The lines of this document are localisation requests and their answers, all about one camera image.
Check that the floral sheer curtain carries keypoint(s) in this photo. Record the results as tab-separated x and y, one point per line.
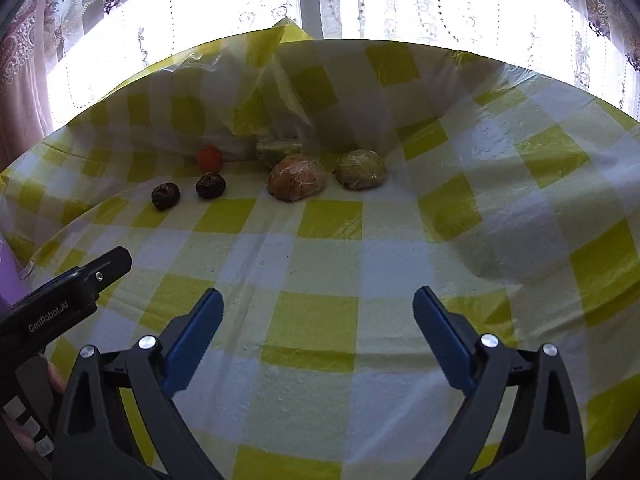
593	44

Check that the yellow-green fruit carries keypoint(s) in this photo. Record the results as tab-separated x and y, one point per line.
360	170

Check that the person's left hand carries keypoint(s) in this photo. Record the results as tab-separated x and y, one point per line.
35	404

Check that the yellow white checkered tablecloth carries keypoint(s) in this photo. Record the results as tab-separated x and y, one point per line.
515	197

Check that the white purple-rimmed cardboard box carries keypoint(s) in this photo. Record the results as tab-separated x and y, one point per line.
13	287

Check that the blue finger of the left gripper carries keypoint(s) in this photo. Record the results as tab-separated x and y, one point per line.
106	270

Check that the dark brown mangosteen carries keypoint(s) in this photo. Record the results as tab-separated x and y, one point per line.
210	186
165	196

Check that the orange-brown fruit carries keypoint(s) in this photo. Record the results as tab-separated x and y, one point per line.
296	177

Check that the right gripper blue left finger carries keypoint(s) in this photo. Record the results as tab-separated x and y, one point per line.
94	439

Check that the cut green fruit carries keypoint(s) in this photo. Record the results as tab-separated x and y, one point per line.
270	153

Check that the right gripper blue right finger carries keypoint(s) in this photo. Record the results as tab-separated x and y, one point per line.
543	437

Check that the small red-orange tangerine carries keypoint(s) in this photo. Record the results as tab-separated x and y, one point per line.
210	160

